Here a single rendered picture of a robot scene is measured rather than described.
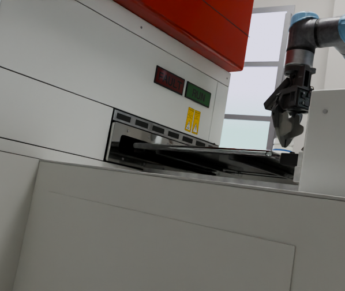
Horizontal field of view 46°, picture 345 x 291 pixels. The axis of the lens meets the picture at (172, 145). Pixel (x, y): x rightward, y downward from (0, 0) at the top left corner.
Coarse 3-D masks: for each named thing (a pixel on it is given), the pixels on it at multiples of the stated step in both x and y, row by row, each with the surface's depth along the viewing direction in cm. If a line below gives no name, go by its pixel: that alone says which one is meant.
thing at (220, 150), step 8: (136, 144) 96; (144, 144) 94; (152, 144) 93; (160, 144) 91; (168, 144) 90; (200, 152) 84; (208, 152) 82; (216, 152) 81; (224, 152) 79; (232, 152) 78; (240, 152) 77; (248, 152) 76; (256, 152) 74; (264, 152) 73; (272, 152) 73
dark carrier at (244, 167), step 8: (176, 152) 96; (184, 152) 93; (192, 152) 90; (208, 160) 100; (216, 160) 97; (224, 160) 94; (256, 160) 84; (264, 160) 82; (272, 160) 80; (232, 168) 110; (240, 168) 107; (248, 168) 103; (280, 168) 91; (288, 168) 88
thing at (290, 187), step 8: (144, 168) 101; (184, 176) 92; (192, 176) 91; (200, 176) 89; (208, 176) 88; (216, 176) 86; (248, 184) 81; (256, 184) 80; (264, 184) 78; (272, 184) 77; (280, 184) 76; (288, 184) 75
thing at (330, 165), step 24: (312, 96) 53; (336, 96) 51; (312, 120) 53; (336, 120) 50; (312, 144) 52; (336, 144) 50; (312, 168) 51; (336, 168) 49; (312, 192) 51; (336, 192) 49
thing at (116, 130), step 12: (120, 132) 97; (132, 132) 100; (144, 132) 103; (108, 144) 96; (180, 144) 114; (108, 156) 95; (120, 156) 97; (132, 156) 100; (156, 168) 107; (168, 168) 110
